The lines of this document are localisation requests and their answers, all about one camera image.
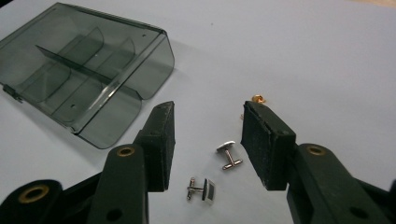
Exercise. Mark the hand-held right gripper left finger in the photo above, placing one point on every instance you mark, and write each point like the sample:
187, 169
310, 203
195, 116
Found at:
155, 149

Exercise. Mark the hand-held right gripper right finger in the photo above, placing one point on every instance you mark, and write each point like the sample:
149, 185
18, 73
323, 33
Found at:
267, 146

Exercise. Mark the silver cufflink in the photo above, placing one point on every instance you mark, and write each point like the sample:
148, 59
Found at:
208, 190
229, 155

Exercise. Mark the clear grey compartment box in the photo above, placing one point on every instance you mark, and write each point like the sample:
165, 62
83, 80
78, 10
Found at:
93, 74

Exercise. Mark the small brass screw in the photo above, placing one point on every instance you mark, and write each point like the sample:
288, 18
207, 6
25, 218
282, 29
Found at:
258, 99

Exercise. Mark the white table sheet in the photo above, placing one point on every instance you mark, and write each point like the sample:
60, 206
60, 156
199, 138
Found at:
311, 62

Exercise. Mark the wooden table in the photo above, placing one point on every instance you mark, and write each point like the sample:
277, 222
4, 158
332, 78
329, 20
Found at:
379, 2

